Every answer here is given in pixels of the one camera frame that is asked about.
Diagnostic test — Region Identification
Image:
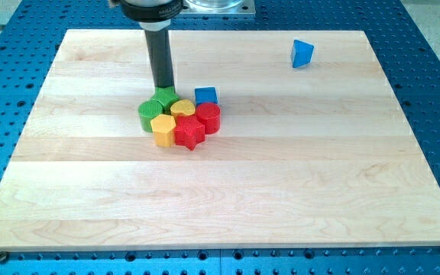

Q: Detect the green cylinder block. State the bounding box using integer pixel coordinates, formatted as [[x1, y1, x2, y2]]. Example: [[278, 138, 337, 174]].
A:
[[137, 100, 163, 132]]

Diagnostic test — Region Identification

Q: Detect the yellow heart block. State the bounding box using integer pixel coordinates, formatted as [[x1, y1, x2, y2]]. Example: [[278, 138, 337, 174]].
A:
[[170, 99, 196, 118]]

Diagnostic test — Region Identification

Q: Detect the light wooden board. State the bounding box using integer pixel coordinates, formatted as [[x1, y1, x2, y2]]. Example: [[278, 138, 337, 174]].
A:
[[0, 29, 440, 251]]

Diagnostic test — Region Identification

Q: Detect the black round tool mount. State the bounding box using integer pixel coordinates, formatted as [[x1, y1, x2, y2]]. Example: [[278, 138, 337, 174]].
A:
[[118, 0, 183, 22]]

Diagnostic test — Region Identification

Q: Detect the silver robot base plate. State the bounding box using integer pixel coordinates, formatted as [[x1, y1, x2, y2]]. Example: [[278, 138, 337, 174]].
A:
[[178, 0, 256, 18]]

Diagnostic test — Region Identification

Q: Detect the blue cube block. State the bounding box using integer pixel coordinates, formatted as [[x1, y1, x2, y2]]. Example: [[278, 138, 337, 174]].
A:
[[194, 87, 218, 105]]

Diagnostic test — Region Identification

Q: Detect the blue perforated metal table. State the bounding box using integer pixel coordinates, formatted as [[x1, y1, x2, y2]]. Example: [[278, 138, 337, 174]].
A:
[[0, 1, 440, 274]]

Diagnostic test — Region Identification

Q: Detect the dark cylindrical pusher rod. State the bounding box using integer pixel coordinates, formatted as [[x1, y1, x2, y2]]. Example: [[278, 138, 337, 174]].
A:
[[139, 20, 174, 88]]

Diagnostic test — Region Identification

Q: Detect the yellow hexagon block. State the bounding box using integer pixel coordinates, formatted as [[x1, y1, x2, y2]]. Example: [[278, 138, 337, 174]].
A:
[[150, 114, 176, 147]]

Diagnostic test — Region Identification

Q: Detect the red star block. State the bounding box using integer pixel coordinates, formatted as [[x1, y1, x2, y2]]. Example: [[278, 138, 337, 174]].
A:
[[174, 115, 205, 150]]

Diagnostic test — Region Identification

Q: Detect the blue triangle block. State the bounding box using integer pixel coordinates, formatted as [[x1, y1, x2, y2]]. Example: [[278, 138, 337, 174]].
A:
[[290, 40, 315, 69]]

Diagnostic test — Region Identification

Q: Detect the green star block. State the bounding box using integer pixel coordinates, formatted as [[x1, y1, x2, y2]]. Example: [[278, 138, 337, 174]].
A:
[[150, 86, 180, 115]]

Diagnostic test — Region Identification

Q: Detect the red cylinder block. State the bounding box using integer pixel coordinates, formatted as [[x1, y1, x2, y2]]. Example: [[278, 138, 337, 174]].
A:
[[196, 102, 221, 134]]

